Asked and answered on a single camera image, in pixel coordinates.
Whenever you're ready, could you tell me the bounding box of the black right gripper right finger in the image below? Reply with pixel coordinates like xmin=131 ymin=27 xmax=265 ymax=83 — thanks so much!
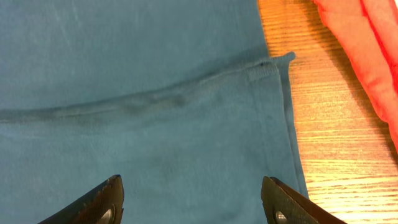
xmin=261 ymin=176 xmax=346 ymax=224

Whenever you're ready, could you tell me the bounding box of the blue polo shirt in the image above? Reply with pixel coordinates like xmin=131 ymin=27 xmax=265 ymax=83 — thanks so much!
xmin=1 ymin=0 xmax=307 ymax=223

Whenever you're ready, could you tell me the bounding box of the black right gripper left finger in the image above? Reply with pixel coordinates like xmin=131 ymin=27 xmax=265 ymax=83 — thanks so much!
xmin=39 ymin=175 xmax=124 ymax=224

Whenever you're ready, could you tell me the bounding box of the red shirt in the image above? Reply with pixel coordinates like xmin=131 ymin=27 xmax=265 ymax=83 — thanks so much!
xmin=314 ymin=0 xmax=397 ymax=143

